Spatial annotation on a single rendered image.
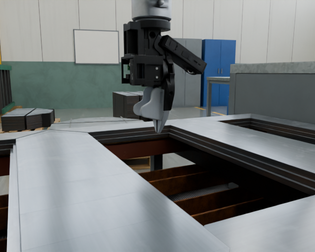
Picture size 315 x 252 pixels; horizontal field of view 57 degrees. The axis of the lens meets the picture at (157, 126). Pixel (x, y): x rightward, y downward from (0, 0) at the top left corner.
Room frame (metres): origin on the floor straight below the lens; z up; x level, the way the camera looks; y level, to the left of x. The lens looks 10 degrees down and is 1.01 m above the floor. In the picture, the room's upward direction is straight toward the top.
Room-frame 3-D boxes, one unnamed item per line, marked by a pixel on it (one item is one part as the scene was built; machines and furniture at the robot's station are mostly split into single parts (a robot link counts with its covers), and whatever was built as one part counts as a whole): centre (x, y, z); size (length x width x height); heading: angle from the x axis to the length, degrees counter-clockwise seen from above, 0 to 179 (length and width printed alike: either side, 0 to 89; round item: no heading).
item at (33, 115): (4.85, 2.12, 0.18); 1.20 x 0.80 x 0.37; 13
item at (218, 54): (8.98, -1.79, 0.98); 1.00 x 0.49 x 1.95; 106
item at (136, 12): (0.57, 0.01, 1.13); 0.08 x 0.08 x 0.05
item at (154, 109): (0.56, 0.01, 0.94); 0.06 x 0.03 x 0.09; 116
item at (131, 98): (5.25, 0.36, 0.32); 1.20 x 0.80 x 0.65; 22
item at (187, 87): (8.67, -0.73, 0.98); 1.00 x 0.49 x 1.95; 106
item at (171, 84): (0.56, -0.01, 0.98); 0.05 x 0.02 x 0.09; 26
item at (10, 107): (6.45, 3.42, 0.58); 1.60 x 0.60 x 1.17; 19
